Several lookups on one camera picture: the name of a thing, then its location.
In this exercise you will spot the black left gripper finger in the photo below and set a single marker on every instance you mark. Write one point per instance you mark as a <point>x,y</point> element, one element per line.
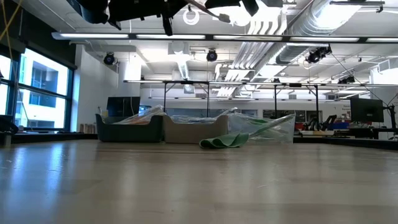
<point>168,26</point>

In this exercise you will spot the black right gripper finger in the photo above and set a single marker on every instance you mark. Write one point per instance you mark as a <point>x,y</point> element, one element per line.
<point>222,3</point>
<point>251,7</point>

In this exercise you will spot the black background robot arm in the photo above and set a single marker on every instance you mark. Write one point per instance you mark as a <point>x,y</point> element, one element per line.
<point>323,123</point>

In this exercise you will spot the black monitor on arm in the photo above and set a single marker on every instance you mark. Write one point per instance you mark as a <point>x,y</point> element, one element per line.
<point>367,109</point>

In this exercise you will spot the long white light bar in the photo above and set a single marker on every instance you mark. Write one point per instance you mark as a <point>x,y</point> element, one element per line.
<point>93,35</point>

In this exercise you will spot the black monitor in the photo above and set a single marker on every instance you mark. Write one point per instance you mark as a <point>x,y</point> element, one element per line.
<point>122,106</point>

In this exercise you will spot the light grey plastic bin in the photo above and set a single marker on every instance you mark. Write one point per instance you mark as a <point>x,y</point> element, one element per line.
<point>196,132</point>

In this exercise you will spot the dark grey plastic bin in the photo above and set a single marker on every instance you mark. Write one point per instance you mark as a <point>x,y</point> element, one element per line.
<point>124,130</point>

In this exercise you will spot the green cloth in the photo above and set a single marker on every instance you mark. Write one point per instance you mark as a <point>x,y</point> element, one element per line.
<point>224,141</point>

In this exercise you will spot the small wooden crate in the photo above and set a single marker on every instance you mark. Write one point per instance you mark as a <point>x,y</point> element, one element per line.
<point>88,128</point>

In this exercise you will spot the clear plastic bin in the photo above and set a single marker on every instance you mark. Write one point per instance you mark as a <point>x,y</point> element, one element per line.
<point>280,133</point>

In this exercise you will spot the black mounted camera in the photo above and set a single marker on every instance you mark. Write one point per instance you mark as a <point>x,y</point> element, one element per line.
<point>211,55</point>
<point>346,80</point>
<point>317,55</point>
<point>109,58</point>

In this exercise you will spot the black overhead rig frame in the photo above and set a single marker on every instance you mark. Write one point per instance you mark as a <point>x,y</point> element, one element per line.
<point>186,82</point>

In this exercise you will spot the silver ventilation duct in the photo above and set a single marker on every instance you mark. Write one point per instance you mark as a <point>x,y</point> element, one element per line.
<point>292,53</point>

